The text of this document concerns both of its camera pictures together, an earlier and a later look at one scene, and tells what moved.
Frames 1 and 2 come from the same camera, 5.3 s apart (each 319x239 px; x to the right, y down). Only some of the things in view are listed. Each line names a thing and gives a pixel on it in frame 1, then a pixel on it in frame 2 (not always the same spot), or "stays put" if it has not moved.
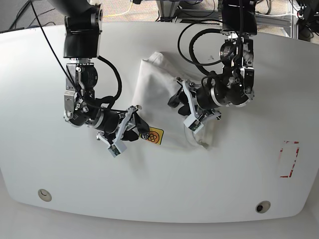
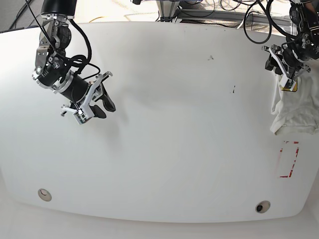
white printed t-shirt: [159, 123] to [297, 112]
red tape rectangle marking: [281, 150] stays put
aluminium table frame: [167, 9] stays put
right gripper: [232, 85] to [302, 47]
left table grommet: [45, 195] stays put
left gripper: [81, 107] to [54, 69]
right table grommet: [262, 206] stays put
